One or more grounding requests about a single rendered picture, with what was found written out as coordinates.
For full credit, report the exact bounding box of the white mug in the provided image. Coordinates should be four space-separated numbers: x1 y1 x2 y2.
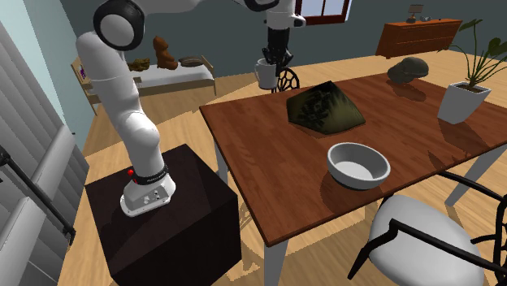
254 58 280 90

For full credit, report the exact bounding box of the black ornate chair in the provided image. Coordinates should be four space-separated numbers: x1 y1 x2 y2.
271 67 301 94

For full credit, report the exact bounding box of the red framed window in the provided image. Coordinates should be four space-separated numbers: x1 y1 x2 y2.
294 0 353 26

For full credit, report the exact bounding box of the dark green cushion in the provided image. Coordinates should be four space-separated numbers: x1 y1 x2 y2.
285 80 366 136

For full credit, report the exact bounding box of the wooden bed with toys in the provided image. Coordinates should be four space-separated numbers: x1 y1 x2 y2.
71 35 219 117

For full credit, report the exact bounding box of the wooden table with white legs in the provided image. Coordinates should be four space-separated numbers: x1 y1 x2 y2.
199 71 507 286

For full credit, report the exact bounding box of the dark grey cap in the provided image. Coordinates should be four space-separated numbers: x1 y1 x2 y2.
387 56 431 85

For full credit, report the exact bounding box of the wooden chest of drawers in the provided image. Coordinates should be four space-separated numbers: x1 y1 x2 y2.
374 4 464 61

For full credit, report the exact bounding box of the white bowl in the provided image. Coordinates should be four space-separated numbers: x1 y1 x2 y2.
326 141 392 192

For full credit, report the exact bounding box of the green plant in white pot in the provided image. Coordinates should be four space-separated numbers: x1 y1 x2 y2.
436 18 507 126

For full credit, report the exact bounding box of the dark robot stand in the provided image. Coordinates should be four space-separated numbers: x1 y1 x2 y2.
84 143 243 286

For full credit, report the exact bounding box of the black chair with white seat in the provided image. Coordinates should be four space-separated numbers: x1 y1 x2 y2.
347 170 507 286

